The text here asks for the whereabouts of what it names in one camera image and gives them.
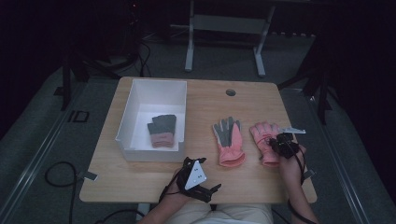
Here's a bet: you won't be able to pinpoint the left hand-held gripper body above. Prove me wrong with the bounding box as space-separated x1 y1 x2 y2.
177 157 216 203

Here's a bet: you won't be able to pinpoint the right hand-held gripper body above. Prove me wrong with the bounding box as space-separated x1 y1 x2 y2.
274 125 307 160

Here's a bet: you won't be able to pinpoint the pink glove with emblem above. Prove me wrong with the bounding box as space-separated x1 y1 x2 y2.
248 121 282 168

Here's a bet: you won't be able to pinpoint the pink glove grey palm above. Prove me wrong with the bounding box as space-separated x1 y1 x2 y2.
212 116 247 168

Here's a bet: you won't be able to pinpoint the white box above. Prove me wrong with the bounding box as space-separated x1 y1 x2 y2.
115 78 188 163

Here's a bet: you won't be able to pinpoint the person's right hand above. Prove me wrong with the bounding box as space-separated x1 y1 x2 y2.
277 144 307 189

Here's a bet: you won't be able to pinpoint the person's left hand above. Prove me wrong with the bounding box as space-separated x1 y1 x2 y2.
160 169 191 208

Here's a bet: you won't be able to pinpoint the person's beige trousers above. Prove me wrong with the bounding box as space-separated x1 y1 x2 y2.
164 203 275 224

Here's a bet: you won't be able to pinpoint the white table leg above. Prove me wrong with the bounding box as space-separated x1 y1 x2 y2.
136 203 151 221

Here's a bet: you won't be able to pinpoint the black stand with legs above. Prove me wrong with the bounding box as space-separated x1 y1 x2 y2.
277 31 333 126

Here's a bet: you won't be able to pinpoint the black tripod stand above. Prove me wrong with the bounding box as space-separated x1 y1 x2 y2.
53 36 142 112

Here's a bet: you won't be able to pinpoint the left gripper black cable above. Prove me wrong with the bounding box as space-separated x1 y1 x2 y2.
158 161 191 203

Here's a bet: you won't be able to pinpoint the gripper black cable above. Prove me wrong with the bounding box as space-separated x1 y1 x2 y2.
287 146 309 224
158 161 191 203

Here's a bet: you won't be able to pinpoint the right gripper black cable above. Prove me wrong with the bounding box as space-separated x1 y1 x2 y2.
287 146 309 224

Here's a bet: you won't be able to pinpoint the silver floor rail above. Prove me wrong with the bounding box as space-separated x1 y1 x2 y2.
0 82 87 223
306 91 370 224

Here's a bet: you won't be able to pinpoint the thin black floor cable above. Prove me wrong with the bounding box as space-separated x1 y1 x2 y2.
92 208 146 224

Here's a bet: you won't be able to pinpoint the small grey cable plug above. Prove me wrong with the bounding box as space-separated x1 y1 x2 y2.
77 171 99 182

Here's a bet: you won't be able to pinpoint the black hanging cables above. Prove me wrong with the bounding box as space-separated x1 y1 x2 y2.
136 38 153 78

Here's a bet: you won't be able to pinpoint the white metal desk frame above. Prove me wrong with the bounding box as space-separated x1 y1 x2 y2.
170 0 276 78

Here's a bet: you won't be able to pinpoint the black looped floor cable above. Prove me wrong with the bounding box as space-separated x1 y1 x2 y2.
44 161 82 224

